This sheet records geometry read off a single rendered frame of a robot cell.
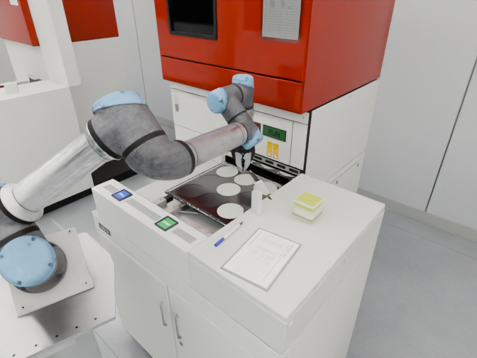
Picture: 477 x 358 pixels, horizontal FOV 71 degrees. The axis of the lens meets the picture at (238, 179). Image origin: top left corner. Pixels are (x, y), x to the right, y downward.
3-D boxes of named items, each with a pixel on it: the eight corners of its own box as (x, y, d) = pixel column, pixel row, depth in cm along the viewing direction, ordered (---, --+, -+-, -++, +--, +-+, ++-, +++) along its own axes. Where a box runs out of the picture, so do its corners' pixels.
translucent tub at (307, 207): (303, 207, 117) (304, 190, 114) (322, 214, 113) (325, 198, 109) (291, 217, 112) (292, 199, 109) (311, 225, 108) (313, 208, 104)
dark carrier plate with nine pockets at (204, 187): (226, 163, 161) (226, 162, 161) (286, 187, 141) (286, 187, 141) (169, 192, 139) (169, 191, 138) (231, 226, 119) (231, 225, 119)
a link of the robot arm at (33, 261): (23, 297, 89) (12, 297, 77) (-4, 254, 89) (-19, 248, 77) (67, 269, 95) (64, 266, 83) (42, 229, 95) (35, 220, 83)
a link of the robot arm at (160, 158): (167, 184, 72) (273, 132, 110) (138, 142, 73) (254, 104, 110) (143, 206, 80) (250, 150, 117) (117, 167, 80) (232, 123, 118)
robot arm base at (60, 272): (15, 302, 96) (8, 302, 87) (3, 251, 98) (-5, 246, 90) (73, 281, 103) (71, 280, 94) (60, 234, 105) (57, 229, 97)
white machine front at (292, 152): (179, 148, 193) (173, 77, 173) (302, 199, 147) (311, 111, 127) (175, 150, 191) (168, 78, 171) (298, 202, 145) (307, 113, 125)
